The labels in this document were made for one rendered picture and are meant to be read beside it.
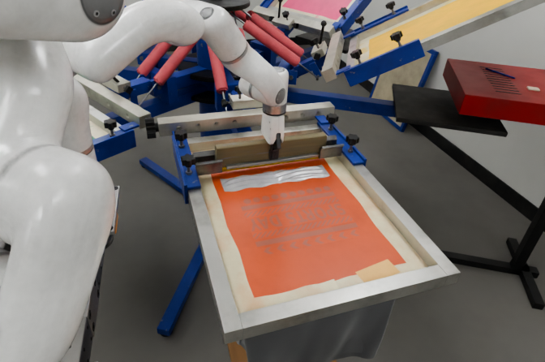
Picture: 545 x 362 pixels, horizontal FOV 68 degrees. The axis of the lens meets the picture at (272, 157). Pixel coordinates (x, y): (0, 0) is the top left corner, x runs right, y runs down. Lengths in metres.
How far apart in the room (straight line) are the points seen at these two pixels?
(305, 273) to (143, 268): 1.47
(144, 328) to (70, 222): 1.79
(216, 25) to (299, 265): 0.61
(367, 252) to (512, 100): 1.01
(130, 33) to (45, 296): 0.56
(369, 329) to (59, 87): 1.10
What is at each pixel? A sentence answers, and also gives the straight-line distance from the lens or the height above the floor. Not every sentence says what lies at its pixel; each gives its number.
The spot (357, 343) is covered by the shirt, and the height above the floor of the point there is 0.60.
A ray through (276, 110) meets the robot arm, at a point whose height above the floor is 1.18.
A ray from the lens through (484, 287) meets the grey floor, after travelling 2.60.
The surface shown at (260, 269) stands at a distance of 1.04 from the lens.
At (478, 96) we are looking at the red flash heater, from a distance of 1.84.
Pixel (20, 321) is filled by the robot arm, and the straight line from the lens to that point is 0.39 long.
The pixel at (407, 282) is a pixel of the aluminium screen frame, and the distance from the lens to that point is 1.04.
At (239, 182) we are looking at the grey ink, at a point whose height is 0.96.
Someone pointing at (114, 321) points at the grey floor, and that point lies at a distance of 2.20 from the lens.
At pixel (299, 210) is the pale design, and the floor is 0.96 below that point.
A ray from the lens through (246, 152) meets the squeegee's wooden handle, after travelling 1.31.
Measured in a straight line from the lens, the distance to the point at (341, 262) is 1.08.
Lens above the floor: 1.73
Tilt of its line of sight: 33 degrees down
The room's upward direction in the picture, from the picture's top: 4 degrees clockwise
